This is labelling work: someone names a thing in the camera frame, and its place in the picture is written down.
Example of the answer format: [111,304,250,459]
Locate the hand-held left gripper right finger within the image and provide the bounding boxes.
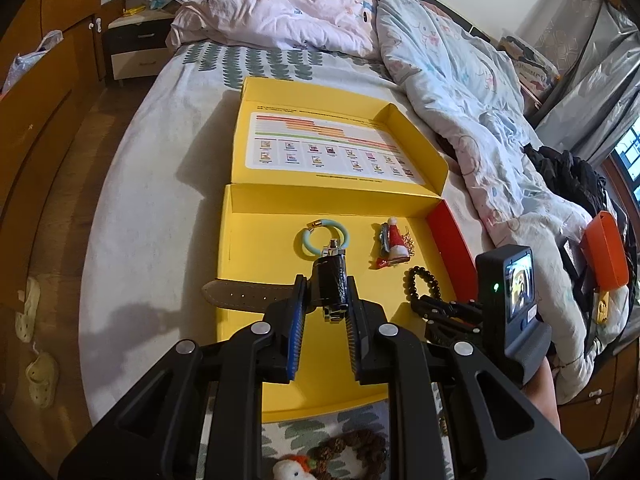
[344,275,591,480]

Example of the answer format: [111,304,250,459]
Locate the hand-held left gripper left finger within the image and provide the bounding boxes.
[57,274,309,480]

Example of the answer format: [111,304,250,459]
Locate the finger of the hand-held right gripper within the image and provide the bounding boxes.
[424,317,483,347]
[411,294,482,322]

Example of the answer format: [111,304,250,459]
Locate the black bead bracelet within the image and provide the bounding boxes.
[405,266,442,303]

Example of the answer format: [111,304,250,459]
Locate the leather strap wristwatch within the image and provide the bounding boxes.
[201,242,351,322]

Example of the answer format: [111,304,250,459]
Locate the brown rough seed bracelet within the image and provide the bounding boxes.
[310,428,390,480]

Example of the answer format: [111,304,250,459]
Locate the yellow cardboard box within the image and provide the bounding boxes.
[216,76,478,423]

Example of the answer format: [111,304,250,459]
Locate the white plush keychain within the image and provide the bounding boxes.
[272,454,321,480]

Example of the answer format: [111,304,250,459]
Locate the person's right forearm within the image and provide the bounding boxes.
[525,357,562,433]

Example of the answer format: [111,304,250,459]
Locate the santa hat hair clip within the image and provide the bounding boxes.
[370,216,415,267]

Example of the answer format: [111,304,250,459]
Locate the orange box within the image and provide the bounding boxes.
[580,211,630,293]

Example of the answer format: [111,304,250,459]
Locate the wooden cabinet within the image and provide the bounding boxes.
[555,350,640,461]

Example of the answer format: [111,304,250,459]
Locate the black clothing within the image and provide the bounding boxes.
[525,145,608,221]

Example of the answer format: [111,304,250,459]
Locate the window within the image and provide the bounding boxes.
[612,120,640,186]

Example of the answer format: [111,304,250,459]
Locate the light blue printed duvet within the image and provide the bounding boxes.
[370,0,631,406]

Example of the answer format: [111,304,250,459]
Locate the printed pillow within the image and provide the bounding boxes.
[500,35,561,106]

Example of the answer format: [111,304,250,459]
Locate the cream slipper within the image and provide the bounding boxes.
[25,351,60,408]
[14,276,42,343]

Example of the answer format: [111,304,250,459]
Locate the grey curtain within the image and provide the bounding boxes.
[515,0,640,161]

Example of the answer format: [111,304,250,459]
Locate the dark headboard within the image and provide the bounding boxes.
[345,0,503,46]

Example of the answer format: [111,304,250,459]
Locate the pink duvet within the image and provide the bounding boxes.
[167,0,386,68]

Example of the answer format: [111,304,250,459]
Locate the nightstand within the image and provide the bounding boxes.
[102,7,176,81]

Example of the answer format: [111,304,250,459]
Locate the wooden wardrobe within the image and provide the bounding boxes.
[0,0,128,241]

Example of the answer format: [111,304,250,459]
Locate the white plastic bag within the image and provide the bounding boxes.
[2,30,65,95]

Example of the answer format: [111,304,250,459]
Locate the teal ring keychain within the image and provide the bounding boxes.
[300,218,347,257]

